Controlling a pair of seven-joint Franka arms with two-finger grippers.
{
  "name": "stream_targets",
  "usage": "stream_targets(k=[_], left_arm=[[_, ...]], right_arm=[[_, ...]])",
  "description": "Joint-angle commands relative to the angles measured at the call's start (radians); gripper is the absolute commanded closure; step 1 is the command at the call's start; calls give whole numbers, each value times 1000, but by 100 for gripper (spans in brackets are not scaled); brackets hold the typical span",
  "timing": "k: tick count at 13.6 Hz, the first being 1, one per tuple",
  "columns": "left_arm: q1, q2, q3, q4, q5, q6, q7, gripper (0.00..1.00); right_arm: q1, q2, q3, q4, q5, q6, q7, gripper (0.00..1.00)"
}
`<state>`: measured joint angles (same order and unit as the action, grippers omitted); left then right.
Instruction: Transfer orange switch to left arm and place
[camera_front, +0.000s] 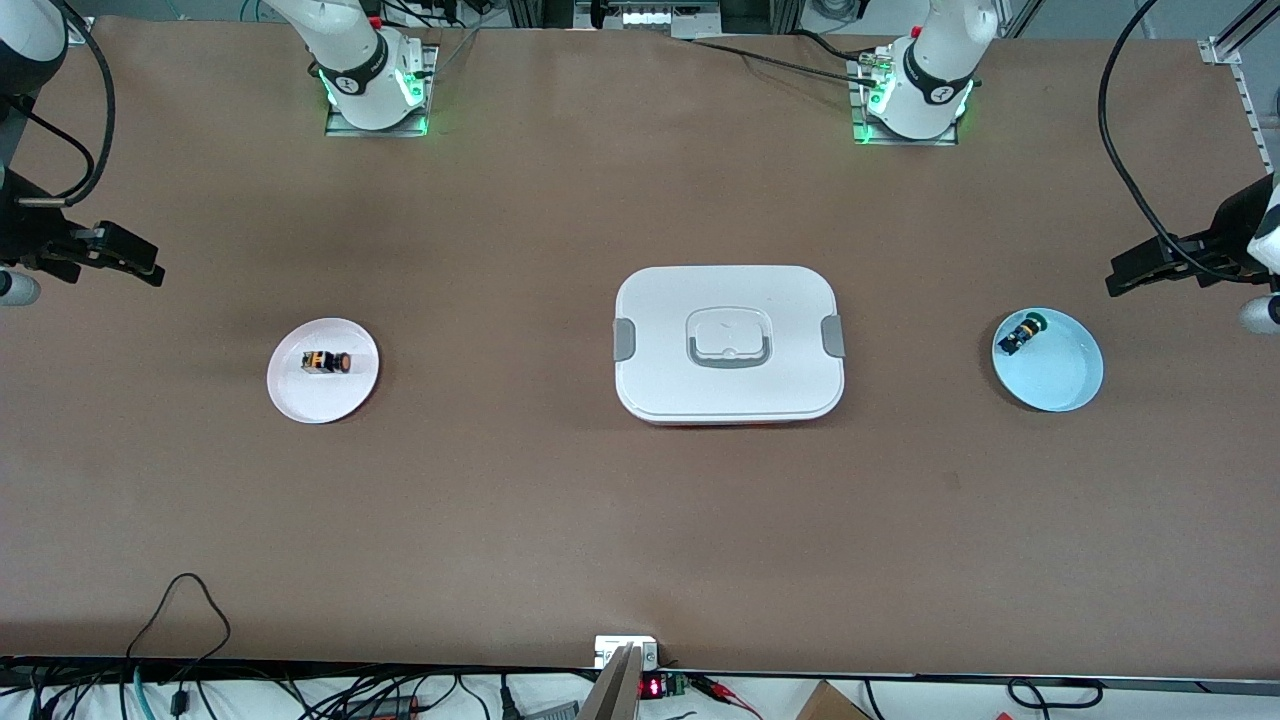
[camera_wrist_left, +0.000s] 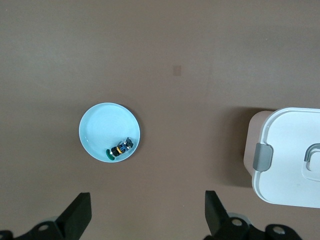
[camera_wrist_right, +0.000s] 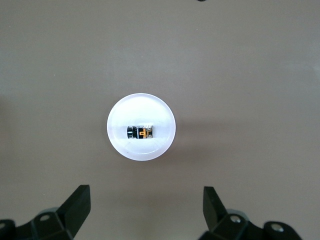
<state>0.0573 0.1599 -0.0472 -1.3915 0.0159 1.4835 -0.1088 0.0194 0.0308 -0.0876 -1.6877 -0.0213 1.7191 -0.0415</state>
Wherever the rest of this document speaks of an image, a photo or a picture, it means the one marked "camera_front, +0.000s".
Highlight white lidded box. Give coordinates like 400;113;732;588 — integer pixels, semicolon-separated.
613;265;846;427

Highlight light blue round plate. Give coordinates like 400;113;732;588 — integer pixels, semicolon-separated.
991;307;1105;413

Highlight pink round plate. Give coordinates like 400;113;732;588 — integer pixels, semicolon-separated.
266;317;381;425

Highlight black power adapter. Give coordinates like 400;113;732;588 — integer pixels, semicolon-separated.
345;694;423;720

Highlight brown cardboard piece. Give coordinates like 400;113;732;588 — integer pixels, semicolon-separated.
795;680;873;720

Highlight red black clip leads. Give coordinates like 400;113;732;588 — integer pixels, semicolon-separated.
688;674;763;719

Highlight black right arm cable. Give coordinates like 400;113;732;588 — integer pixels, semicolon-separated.
0;0;117;206

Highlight aluminium profile rail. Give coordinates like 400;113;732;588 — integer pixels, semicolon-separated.
1198;0;1280;173

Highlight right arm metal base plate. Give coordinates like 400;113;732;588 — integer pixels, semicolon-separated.
323;42;438;138

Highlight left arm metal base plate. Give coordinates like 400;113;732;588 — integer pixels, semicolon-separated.
848;55;961;148

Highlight black looped cable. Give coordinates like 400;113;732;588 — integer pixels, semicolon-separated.
125;572;233;666

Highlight black coiled thin cable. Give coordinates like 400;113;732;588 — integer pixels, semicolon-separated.
1007;677;1105;713

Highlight black base cable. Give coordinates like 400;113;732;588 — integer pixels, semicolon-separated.
688;30;886;89

